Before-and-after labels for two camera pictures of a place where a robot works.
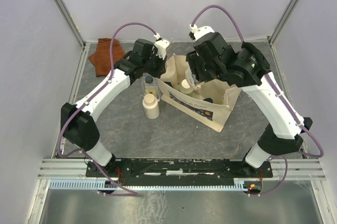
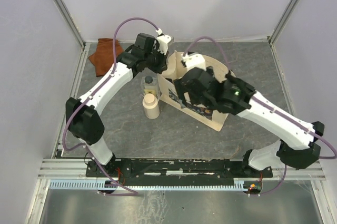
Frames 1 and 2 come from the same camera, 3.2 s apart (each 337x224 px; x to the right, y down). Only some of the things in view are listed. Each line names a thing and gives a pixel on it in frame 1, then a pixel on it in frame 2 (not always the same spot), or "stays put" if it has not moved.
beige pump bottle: [150, 104] stays put
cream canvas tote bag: [209, 103] stays put
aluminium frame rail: [62, 168] stays put
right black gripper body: [204, 72] to [198, 101]
